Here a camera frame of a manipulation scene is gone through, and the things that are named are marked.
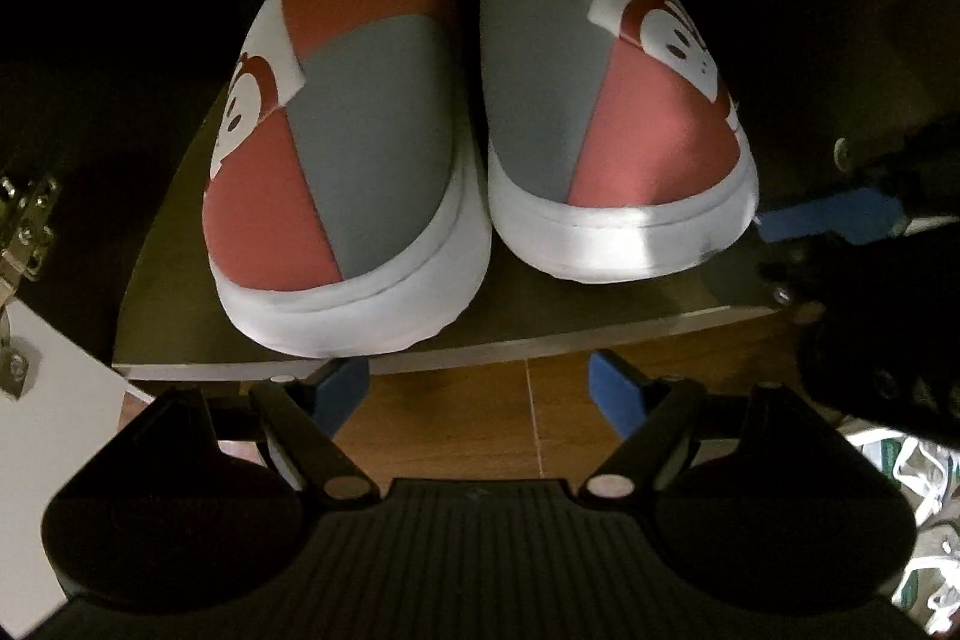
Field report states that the red white slipper with text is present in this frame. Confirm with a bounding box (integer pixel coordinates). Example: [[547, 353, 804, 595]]
[[202, 0, 491, 357]]

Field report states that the white sneaker green tag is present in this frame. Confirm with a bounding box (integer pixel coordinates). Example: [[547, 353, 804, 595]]
[[839, 419, 958, 638]]

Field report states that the dark cabinet shelf board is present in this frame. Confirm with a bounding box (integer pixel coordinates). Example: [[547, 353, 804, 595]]
[[112, 104, 791, 381]]

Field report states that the white cabinet door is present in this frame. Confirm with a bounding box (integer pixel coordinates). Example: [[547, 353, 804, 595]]
[[0, 301, 151, 638]]

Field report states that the metal door hinge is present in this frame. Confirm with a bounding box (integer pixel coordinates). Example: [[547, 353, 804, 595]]
[[2, 174, 60, 301]]

